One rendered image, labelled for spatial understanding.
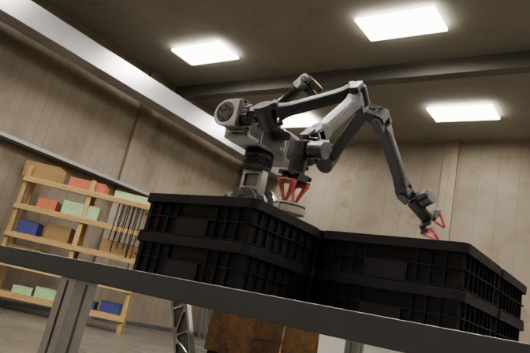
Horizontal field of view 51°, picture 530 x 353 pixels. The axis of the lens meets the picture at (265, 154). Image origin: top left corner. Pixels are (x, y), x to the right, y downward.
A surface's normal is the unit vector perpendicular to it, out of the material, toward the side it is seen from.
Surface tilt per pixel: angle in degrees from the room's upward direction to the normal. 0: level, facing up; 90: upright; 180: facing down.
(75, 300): 90
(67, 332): 90
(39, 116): 90
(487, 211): 90
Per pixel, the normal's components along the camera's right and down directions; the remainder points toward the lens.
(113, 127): 0.81, 0.00
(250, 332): -0.44, -0.35
